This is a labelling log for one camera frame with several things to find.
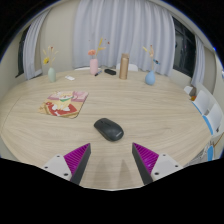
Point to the row of white blue chairs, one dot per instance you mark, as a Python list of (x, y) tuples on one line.
[(213, 116)]

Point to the dark window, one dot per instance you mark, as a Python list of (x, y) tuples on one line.
[(184, 50), (21, 56)]

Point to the black computer mouse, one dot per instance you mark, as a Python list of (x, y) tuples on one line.
[(109, 129)]

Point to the white chair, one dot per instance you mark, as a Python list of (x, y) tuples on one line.
[(82, 68), (133, 67)]

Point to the copper drink bottle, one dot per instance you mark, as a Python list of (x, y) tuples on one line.
[(124, 66)]

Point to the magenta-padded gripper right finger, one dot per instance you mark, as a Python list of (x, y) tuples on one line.
[(148, 159)]

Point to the white remote control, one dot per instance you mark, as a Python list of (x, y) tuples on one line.
[(70, 78)]

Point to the small black case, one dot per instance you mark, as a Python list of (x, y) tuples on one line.
[(110, 71)]

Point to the wide white curtain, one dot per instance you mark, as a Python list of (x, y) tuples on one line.
[(130, 30)]

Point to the pink vase with flowers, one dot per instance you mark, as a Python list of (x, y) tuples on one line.
[(93, 66)]

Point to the green vase with yellow flowers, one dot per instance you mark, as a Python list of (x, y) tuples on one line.
[(51, 75)]

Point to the dark marker pen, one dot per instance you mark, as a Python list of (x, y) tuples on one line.
[(98, 73)]

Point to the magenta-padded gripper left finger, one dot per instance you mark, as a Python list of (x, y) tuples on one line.
[(76, 159)]

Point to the blue vase with dried flowers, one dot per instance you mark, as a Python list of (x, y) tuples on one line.
[(150, 78)]

